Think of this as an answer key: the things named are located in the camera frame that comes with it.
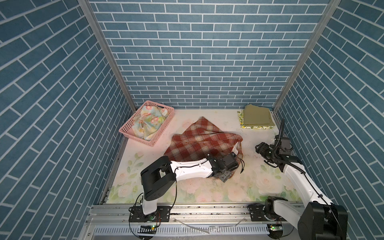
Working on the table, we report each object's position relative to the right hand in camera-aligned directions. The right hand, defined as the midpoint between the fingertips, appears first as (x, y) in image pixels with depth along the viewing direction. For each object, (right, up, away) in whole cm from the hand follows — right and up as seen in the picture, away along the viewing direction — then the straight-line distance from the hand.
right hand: (258, 146), depth 86 cm
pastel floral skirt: (-72, +15, +23) cm, 78 cm away
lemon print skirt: (-1, +19, +30) cm, 36 cm away
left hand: (-21, -13, -2) cm, 25 cm away
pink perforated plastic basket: (-85, +10, +17) cm, 87 cm away
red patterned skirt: (-31, +3, +8) cm, 32 cm away
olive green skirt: (+11, +19, +28) cm, 35 cm away
